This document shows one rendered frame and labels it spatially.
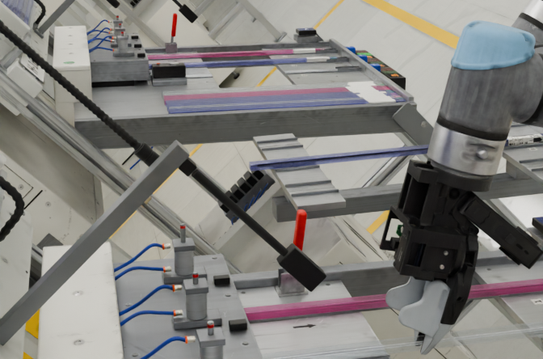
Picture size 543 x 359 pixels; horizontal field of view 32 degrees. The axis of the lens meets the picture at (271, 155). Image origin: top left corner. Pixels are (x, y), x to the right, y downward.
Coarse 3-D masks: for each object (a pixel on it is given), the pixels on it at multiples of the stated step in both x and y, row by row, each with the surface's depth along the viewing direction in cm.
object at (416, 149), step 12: (312, 156) 150; (324, 156) 150; (336, 156) 150; (348, 156) 151; (360, 156) 151; (372, 156) 151; (384, 156) 152; (396, 156) 152; (252, 168) 148; (264, 168) 148
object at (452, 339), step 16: (416, 336) 107; (448, 336) 107; (464, 336) 107; (480, 336) 107; (496, 336) 108; (512, 336) 108; (528, 336) 109; (288, 352) 104; (304, 352) 104; (320, 352) 104; (336, 352) 104; (352, 352) 104; (368, 352) 105; (384, 352) 105; (400, 352) 106
